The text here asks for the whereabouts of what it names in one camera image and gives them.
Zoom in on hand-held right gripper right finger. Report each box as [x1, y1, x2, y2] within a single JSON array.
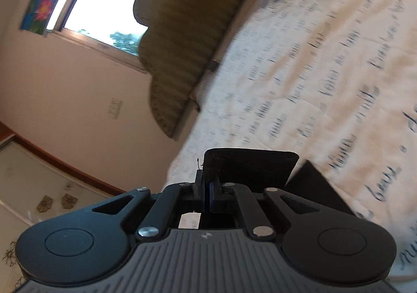
[[209, 179, 322, 242]]

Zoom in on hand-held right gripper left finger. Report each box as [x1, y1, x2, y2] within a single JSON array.
[[92, 170, 210, 242]]

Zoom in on black pants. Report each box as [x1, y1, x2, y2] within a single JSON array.
[[197, 148, 357, 219]]

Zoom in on wooden baseboard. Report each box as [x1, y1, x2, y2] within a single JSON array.
[[0, 121, 128, 195]]

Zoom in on olive striped headboard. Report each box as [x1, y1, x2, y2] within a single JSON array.
[[133, 0, 272, 141]]

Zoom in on white printed bed sheet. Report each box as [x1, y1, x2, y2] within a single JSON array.
[[163, 0, 417, 284]]

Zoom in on window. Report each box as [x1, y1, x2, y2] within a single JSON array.
[[46, 0, 167, 74]]

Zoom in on wall socket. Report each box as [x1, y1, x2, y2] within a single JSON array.
[[108, 100, 123, 120]]

